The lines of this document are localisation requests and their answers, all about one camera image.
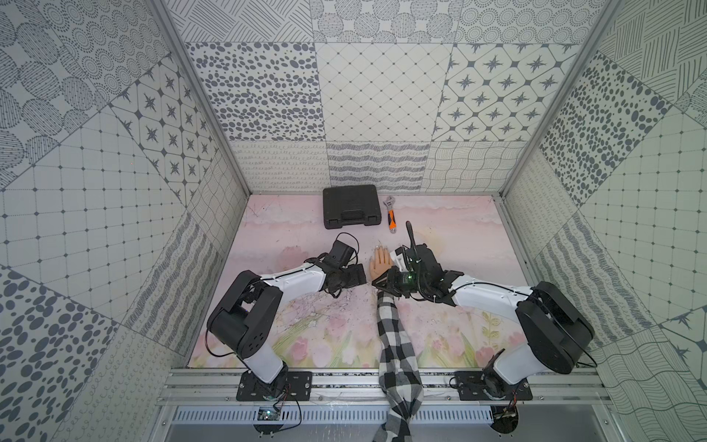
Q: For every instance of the circuit board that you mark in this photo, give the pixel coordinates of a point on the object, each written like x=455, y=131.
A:
x=268, y=421
x=505, y=419

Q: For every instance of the black plastic tool case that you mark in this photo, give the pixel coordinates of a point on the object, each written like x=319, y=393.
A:
x=351, y=205

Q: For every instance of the mannequin hand with long nails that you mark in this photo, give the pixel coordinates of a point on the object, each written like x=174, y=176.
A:
x=380, y=262

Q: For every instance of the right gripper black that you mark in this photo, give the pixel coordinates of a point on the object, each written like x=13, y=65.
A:
x=389, y=284

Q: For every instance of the right circuit board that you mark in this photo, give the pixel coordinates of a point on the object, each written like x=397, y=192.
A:
x=505, y=419

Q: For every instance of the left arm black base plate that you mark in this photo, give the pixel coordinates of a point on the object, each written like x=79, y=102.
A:
x=295, y=385

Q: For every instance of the black white checkered sleeve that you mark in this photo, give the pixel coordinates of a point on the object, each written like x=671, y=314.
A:
x=399, y=375

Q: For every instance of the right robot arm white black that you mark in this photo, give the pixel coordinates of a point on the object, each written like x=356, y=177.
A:
x=556, y=334

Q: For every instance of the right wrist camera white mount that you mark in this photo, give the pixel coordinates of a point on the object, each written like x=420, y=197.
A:
x=398, y=257

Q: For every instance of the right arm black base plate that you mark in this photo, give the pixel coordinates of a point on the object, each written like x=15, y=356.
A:
x=478, y=386

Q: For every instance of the orange handled adjustable wrench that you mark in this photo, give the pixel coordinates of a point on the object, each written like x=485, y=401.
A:
x=389, y=204

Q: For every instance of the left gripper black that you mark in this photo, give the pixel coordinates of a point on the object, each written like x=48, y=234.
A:
x=356, y=274

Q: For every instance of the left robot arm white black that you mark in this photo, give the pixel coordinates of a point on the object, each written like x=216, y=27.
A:
x=243, y=318

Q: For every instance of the left circuit board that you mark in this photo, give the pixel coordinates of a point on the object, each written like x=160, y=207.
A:
x=268, y=421

